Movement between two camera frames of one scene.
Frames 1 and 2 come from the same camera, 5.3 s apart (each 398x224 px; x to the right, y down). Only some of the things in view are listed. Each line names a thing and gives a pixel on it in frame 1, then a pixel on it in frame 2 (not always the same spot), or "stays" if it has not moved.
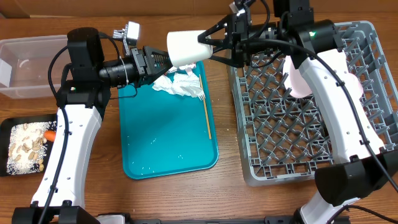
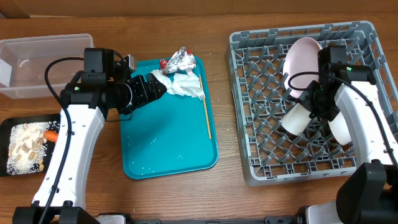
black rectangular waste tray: x=6 y=125 stays
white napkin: x=183 y=84 stays
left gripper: x=146 y=72 to x=142 y=94
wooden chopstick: x=205 y=107 stays
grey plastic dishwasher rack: x=282 y=137 stays
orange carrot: x=50 y=135 stays
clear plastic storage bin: x=29 y=57 stays
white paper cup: x=184 y=47 to x=296 y=121
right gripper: x=234 y=35 to x=305 y=98
